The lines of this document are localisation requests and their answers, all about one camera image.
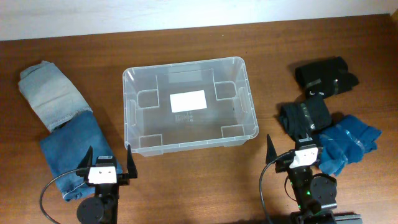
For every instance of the light blue jeans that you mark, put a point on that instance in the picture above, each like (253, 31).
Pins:
(52, 96)

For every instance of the dark blue jeans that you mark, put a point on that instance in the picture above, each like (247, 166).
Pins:
(65, 148)

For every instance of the white label in container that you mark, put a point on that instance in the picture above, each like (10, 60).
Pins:
(188, 101)

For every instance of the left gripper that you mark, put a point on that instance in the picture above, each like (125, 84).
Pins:
(125, 178)

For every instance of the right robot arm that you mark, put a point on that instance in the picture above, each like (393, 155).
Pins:
(315, 194)

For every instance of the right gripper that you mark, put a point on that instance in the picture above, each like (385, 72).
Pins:
(285, 163)

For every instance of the black garment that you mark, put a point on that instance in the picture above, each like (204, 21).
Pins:
(326, 77)
(302, 119)

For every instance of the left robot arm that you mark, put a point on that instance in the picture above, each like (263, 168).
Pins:
(102, 207)

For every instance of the teal blue garment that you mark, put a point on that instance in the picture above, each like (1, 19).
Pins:
(345, 143)

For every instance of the clear plastic storage container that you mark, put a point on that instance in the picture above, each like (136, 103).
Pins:
(150, 126)

